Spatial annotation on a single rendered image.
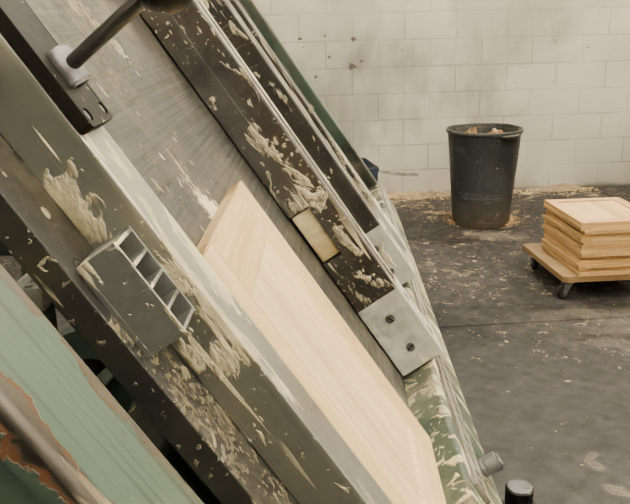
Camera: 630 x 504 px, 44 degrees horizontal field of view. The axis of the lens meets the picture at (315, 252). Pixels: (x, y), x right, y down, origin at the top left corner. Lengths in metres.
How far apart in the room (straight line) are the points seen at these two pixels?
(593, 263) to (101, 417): 3.88
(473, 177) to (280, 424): 4.78
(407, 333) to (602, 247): 2.99
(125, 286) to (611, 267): 3.78
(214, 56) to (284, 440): 0.65
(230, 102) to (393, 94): 5.13
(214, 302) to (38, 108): 0.16
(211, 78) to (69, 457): 0.85
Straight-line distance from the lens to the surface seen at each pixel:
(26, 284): 1.30
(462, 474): 0.95
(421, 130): 6.27
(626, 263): 4.19
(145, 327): 0.49
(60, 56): 0.52
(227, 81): 1.09
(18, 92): 0.51
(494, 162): 5.26
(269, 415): 0.55
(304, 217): 1.12
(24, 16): 0.54
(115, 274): 0.48
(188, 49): 1.10
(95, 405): 0.32
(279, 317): 0.73
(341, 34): 6.10
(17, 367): 0.29
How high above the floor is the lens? 1.41
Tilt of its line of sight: 17 degrees down
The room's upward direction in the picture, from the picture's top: 1 degrees counter-clockwise
